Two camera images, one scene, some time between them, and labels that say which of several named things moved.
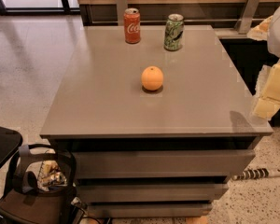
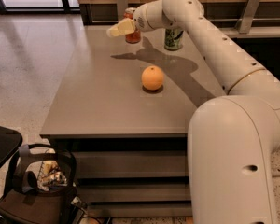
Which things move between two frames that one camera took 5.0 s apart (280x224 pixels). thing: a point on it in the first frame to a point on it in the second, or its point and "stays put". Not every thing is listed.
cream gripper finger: [275, 91] to [139, 21]
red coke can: [132, 25] stays put
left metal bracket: [121, 7] stays put
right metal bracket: [251, 7] stays put
